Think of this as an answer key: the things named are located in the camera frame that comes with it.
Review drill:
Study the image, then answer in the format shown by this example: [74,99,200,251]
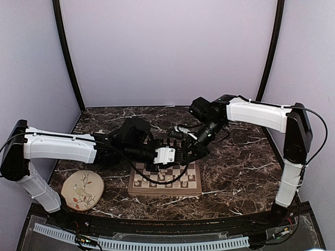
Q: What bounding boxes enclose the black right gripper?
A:
[181,119,226,166]

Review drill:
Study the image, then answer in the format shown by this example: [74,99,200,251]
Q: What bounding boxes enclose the wooden chess board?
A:
[128,162,202,197]

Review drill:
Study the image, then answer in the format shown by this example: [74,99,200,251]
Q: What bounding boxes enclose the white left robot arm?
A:
[1,118,190,228]

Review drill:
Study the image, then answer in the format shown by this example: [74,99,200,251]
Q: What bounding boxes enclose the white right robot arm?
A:
[188,95,313,227]

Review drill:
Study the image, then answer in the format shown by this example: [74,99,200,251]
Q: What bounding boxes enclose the bird painted ceramic plate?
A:
[61,170,105,212]

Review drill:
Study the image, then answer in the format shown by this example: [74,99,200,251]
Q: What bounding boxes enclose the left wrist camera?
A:
[153,146,176,165]

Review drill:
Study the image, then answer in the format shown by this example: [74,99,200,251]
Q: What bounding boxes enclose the black front rail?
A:
[86,215,262,233]

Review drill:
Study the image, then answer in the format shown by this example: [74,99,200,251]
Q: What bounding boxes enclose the grey slotted cable duct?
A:
[33,223,250,250]

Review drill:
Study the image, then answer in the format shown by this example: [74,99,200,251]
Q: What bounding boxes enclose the right black frame post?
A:
[256,0,285,101]

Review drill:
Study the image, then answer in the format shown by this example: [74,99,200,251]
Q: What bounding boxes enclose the black frame post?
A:
[256,0,285,101]
[52,0,86,112]

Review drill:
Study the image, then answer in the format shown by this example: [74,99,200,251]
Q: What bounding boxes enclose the left black frame post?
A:
[52,0,86,112]

